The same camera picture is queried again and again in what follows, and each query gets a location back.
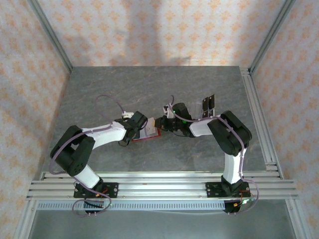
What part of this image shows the black round bracket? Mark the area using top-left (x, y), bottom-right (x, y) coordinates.
top-left (222, 199), bottom-right (251, 215)

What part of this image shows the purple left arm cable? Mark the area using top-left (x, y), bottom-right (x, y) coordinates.
top-left (49, 94), bottom-right (128, 218)

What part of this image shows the narrow aluminium cross rail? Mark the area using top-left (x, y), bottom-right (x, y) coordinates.
top-left (39, 170), bottom-right (284, 180)

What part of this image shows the aluminium side rail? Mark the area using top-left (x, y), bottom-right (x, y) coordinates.
top-left (239, 66), bottom-right (284, 172)

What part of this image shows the aluminium frame leg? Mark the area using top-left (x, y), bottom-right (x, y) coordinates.
top-left (14, 199), bottom-right (38, 239)
top-left (285, 199), bottom-right (310, 239)

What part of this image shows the red leather card holder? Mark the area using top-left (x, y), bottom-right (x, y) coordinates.
top-left (131, 117), bottom-right (162, 143)

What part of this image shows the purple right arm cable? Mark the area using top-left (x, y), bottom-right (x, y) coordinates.
top-left (168, 95), bottom-right (260, 216)

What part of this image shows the grey slotted cable duct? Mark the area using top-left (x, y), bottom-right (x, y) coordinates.
top-left (37, 201), bottom-right (226, 212)

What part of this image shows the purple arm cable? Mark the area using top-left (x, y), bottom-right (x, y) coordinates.
top-left (168, 95), bottom-right (260, 216)
top-left (49, 94), bottom-right (128, 218)

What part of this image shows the grey metal panel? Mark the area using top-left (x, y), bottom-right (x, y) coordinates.
top-left (27, 210), bottom-right (297, 239)

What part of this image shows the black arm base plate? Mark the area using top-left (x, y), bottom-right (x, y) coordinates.
top-left (205, 181), bottom-right (251, 199)
top-left (73, 182), bottom-right (118, 199)

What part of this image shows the wide aluminium base beam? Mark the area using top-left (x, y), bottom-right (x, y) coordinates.
top-left (26, 179), bottom-right (300, 201)

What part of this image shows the aluminium upright frame post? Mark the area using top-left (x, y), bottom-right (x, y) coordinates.
top-left (249, 0), bottom-right (297, 75)
top-left (26, 0), bottom-right (74, 74)

